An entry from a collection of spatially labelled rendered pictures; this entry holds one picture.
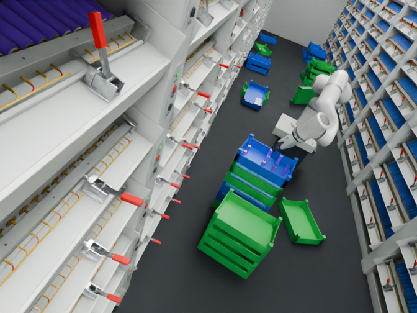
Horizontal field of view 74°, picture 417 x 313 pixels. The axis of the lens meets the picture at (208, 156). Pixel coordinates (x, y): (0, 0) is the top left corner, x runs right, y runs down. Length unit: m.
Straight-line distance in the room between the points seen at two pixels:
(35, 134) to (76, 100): 0.07
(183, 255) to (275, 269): 0.52
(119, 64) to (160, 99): 0.15
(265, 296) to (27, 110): 1.43
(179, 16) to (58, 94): 0.24
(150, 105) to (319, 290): 1.46
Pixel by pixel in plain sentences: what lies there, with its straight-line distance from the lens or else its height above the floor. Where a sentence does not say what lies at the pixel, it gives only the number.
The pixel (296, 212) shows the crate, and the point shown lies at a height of 0.00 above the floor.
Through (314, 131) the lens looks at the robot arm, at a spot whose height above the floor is 0.73.
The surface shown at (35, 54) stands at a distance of 0.35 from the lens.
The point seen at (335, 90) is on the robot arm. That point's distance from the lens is 1.53.
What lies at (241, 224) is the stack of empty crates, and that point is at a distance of 1.42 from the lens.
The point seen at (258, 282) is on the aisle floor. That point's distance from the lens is 1.60.
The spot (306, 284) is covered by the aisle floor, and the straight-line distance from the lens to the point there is 1.75.
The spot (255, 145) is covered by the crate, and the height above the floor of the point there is 0.43.
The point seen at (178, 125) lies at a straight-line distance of 1.02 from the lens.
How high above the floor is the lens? 1.30
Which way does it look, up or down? 38 degrees down
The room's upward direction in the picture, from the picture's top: 22 degrees clockwise
